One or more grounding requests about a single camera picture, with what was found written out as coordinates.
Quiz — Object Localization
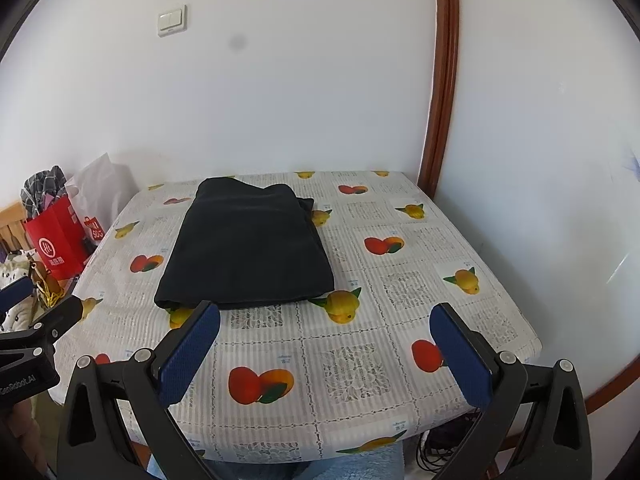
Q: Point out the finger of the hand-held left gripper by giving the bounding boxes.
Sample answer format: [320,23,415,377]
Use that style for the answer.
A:
[0,276,35,313]
[27,294,85,353]

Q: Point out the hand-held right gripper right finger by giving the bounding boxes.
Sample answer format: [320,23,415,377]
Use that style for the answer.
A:
[429,301,593,480]

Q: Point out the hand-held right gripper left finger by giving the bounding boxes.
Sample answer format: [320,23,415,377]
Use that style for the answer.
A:
[56,300,222,480]

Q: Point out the black sweatshirt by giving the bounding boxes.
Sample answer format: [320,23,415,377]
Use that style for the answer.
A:
[154,176,336,311]

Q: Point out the person's left hand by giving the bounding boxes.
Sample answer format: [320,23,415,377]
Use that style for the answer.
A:
[0,402,43,466]

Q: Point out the white patterned cloth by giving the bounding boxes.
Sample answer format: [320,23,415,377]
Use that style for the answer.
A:
[0,252,36,331]

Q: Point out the red paper bag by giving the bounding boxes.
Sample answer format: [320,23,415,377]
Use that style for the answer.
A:
[24,195,93,281]

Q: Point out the wooden chair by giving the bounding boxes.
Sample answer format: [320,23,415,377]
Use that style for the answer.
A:
[0,202,28,256]

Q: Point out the fruit print tablecloth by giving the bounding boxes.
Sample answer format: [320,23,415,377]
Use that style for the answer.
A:
[47,170,543,463]

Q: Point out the grey plaid cloth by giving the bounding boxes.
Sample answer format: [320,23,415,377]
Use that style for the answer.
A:
[20,165,68,221]

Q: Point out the white paper bag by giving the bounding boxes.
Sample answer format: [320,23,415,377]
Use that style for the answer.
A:
[65,152,136,242]

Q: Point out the brown wooden baseboard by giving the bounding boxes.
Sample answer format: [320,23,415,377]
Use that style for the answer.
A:
[582,355,640,416]

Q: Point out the yellow cord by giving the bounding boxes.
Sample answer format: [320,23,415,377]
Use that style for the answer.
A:
[35,270,64,309]

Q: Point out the black cable bundle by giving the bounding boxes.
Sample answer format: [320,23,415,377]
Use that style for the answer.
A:
[415,410,483,475]

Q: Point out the brown wooden door frame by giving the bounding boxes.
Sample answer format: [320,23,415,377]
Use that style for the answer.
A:
[417,0,460,196]

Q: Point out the white light switch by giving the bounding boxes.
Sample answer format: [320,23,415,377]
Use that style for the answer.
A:
[157,5,188,37]

